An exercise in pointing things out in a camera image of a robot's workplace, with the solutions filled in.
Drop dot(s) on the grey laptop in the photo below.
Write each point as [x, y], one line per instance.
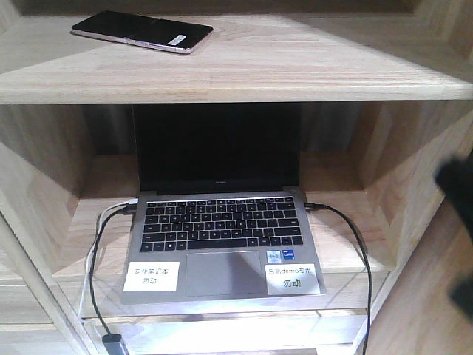
[220, 214]

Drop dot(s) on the wooden shelf unit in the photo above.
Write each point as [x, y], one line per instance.
[407, 63]

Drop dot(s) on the grey usb hub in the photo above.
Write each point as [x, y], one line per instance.
[114, 344]

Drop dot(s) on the black smartphone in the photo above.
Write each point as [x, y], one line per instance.
[143, 31]

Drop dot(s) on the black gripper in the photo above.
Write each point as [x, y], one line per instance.
[454, 178]

